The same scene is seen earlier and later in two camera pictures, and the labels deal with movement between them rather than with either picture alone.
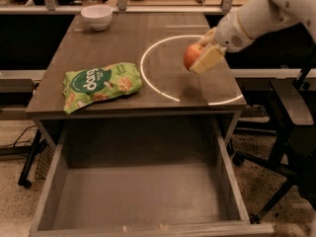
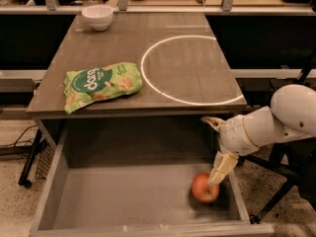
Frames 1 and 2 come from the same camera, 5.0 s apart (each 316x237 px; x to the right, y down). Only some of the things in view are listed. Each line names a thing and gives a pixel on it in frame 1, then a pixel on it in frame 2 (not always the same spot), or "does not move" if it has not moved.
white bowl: (97, 16) does not move
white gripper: (229, 34) → (234, 135)
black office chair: (292, 150) does not move
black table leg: (39, 145) does not move
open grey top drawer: (143, 177) does not move
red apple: (191, 54) → (202, 190)
